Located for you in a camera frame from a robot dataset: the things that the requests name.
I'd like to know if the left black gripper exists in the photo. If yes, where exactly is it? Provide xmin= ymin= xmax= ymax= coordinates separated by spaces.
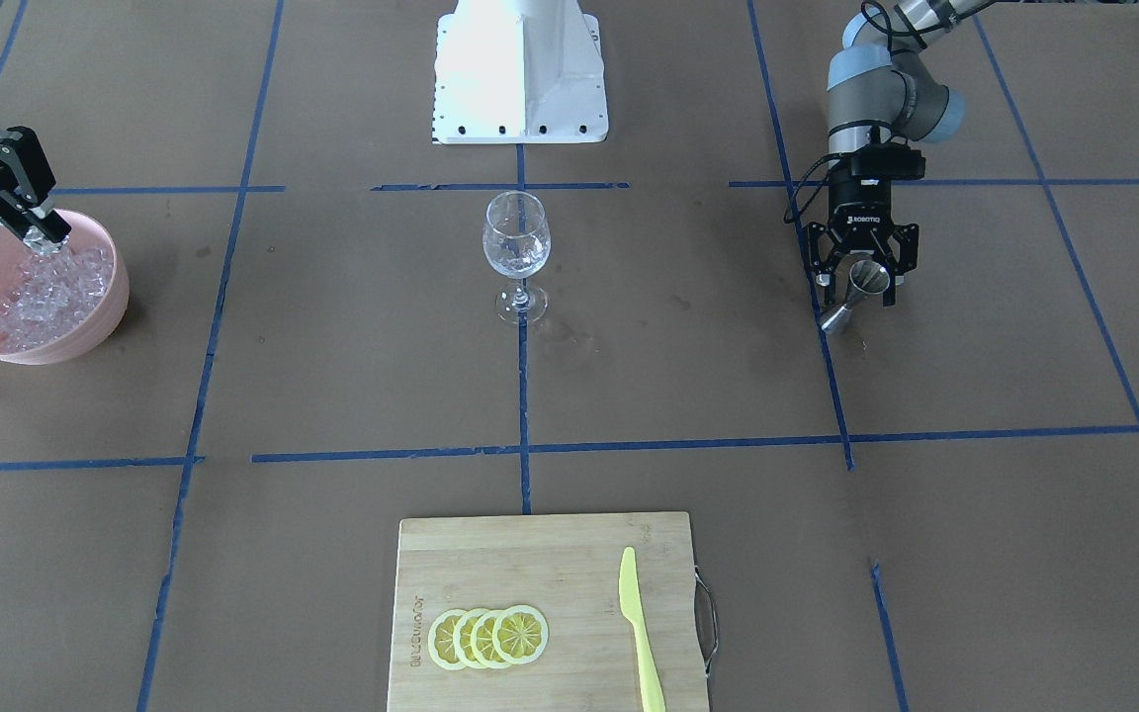
xmin=806 ymin=163 xmax=920 ymax=308

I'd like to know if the steel jigger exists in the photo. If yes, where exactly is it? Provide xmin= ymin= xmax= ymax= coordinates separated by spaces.
xmin=820 ymin=260 xmax=891 ymax=334

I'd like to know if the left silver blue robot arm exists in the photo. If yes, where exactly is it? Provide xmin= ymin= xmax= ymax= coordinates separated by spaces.
xmin=804 ymin=1 xmax=989 ymax=306

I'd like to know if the clear ice cubes pile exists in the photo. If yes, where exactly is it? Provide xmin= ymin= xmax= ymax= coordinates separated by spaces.
xmin=0 ymin=246 xmax=114 ymax=353

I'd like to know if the clear wine glass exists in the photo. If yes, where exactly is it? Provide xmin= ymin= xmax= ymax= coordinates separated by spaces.
xmin=481 ymin=191 xmax=552 ymax=327

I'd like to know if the pink bowl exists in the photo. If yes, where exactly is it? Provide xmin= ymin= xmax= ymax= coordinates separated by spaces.
xmin=0 ymin=208 xmax=130 ymax=365

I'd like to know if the yellow plastic knife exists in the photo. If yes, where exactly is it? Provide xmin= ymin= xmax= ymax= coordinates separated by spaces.
xmin=616 ymin=546 xmax=667 ymax=711

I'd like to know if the wooden cutting board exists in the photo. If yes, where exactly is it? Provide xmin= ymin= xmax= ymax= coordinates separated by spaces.
xmin=386 ymin=512 xmax=710 ymax=711

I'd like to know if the lemon slice stack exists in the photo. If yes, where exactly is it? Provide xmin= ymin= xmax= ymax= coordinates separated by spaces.
xmin=426 ymin=604 xmax=551 ymax=671

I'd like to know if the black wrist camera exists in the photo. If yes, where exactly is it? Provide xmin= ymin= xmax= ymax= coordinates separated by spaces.
xmin=849 ymin=141 xmax=926 ymax=181

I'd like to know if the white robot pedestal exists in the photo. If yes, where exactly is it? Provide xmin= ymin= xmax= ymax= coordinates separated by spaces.
xmin=431 ymin=1 xmax=611 ymax=145

